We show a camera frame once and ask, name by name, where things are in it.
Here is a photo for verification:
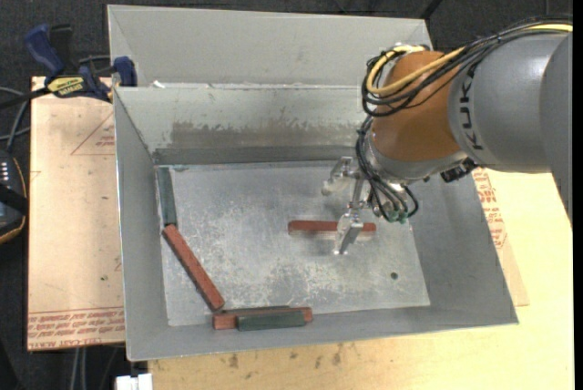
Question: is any grey metal bin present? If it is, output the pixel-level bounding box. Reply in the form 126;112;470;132
107;4;520;363

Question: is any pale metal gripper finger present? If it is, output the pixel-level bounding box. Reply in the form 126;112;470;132
336;220;365;256
335;215;352;244

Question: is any black cylinder on white bracket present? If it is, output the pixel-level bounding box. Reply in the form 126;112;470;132
439;157;476;184

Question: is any brown cardboard board red print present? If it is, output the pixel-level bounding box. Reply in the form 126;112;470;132
26;75;531;354

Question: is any dark green flat block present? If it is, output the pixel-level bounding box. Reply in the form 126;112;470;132
235;308;307;333
156;166;179;226

